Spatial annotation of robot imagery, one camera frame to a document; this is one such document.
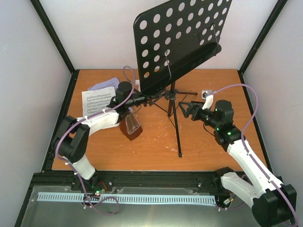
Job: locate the clear plastic metronome cover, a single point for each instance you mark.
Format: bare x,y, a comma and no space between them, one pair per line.
132,124

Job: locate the light blue cable duct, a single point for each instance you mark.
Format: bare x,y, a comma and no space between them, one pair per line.
130,198

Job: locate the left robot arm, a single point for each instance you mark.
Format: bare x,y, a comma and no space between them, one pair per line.
71,139

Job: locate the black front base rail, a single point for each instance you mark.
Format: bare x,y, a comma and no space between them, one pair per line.
202,182

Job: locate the black frame post left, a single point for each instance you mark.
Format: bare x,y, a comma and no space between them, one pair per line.
52,33

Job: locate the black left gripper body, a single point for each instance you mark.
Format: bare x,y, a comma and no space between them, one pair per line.
140,100

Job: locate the black frame post right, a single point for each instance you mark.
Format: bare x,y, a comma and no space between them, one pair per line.
273,16

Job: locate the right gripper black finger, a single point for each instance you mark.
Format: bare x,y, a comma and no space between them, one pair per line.
197,103
186,108

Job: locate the brown wooden metronome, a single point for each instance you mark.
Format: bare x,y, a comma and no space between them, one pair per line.
133,136

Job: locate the white sheet music paper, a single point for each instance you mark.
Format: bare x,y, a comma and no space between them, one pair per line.
97,101

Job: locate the black frame post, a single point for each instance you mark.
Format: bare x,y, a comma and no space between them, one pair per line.
273,16
52,33

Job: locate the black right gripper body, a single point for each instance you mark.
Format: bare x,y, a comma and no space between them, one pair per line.
198,117

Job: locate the black music stand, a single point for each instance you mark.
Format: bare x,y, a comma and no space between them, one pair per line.
174,38

